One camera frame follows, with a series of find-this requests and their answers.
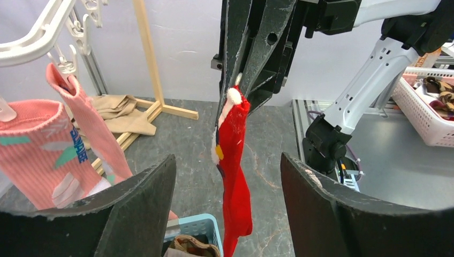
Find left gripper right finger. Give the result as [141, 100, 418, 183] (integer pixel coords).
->
[280, 153, 453, 256]

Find pink sock green patches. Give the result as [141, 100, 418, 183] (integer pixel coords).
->
[46, 63, 133, 185]

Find beige cloth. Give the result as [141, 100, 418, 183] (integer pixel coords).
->
[66, 95, 156, 149]

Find brown beige socks pile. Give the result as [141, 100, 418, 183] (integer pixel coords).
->
[163, 235, 221, 257]

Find white clip hanger frame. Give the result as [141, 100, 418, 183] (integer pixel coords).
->
[0, 0, 111, 123]

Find wooden hanger stand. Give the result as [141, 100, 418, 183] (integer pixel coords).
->
[90, 1, 202, 173]

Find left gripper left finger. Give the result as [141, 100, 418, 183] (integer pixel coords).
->
[1, 154, 177, 256]

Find white plastic basket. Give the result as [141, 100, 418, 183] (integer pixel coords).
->
[392, 67, 453, 148]

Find red sock white trim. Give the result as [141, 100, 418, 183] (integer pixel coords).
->
[211, 73, 253, 256]

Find blue plastic basket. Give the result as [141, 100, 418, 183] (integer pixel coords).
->
[161, 213, 224, 256]

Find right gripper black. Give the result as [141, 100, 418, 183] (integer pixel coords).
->
[211, 0, 318, 118]

